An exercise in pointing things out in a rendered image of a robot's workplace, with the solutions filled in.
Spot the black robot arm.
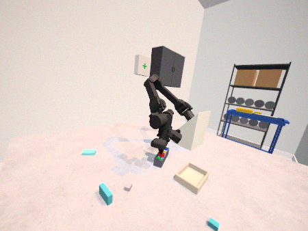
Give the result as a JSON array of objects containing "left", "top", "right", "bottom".
[{"left": 144, "top": 74, "right": 195, "bottom": 144}]

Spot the teal rectangular block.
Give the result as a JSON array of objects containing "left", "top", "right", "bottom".
[{"left": 99, "top": 182, "right": 113, "bottom": 206}]

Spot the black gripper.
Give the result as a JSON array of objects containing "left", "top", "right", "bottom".
[{"left": 151, "top": 126, "right": 172, "bottom": 154}]

